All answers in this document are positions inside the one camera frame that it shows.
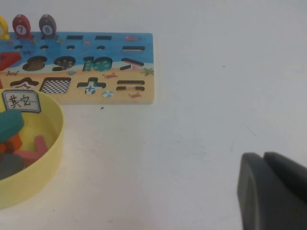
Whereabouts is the paper label on yellow bowl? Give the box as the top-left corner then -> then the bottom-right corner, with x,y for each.
1,90 -> 42,114

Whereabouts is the red fish piece number seven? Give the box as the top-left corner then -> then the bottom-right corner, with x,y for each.
12,14 -> 34,40

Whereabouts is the teal heart piece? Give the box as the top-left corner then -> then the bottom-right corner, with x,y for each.
0,111 -> 24,143

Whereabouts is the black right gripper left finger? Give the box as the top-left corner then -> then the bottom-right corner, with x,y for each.
237,152 -> 307,230

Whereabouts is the pink greater-than sign piece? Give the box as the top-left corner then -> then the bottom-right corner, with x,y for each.
13,136 -> 47,166

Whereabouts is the colourful wooden puzzle board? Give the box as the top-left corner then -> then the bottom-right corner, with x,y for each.
0,32 -> 154,105

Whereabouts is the yellow plastic bowl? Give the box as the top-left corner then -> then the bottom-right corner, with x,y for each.
0,89 -> 65,209

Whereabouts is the brown fish piece number eight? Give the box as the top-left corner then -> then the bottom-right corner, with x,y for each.
38,13 -> 59,40

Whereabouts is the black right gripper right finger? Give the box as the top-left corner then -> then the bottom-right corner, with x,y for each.
263,151 -> 307,191

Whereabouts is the yellow wooden fish piece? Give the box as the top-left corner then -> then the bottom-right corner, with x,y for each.
0,15 -> 11,40

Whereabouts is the orange wooden piece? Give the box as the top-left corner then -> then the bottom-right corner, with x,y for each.
0,134 -> 24,154

